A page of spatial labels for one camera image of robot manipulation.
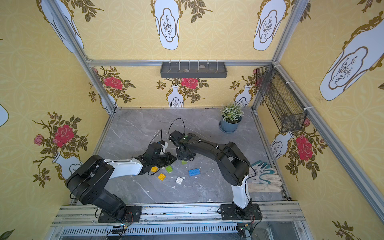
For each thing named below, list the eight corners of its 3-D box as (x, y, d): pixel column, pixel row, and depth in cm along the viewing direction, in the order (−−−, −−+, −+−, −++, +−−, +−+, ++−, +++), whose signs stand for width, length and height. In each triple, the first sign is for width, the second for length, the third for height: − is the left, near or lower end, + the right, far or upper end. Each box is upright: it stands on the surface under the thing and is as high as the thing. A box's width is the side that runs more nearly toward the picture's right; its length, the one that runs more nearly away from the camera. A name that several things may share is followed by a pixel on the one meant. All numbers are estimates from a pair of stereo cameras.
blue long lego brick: (189, 177, 88) (189, 175, 86) (188, 171, 90) (188, 169, 89) (201, 174, 89) (201, 172, 87) (199, 168, 91) (199, 167, 90)
